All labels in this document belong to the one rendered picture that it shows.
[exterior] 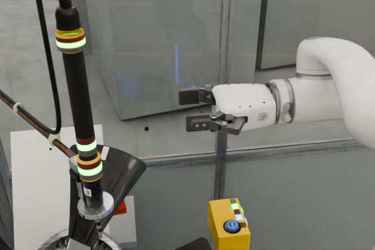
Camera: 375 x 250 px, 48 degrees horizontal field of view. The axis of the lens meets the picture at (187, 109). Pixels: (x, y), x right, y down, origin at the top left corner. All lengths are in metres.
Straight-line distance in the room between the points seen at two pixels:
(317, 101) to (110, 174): 0.50
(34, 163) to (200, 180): 0.77
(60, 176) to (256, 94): 0.70
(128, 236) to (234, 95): 0.97
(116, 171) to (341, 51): 0.56
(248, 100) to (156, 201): 1.16
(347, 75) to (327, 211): 1.51
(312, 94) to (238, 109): 0.14
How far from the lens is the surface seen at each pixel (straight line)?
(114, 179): 1.00
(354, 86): 0.68
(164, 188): 1.80
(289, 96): 0.76
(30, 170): 1.30
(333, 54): 0.71
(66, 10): 0.66
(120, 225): 1.65
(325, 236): 2.29
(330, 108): 0.79
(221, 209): 1.39
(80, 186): 0.86
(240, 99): 0.75
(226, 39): 1.50
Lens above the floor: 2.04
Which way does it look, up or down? 31 degrees down
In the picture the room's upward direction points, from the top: straight up
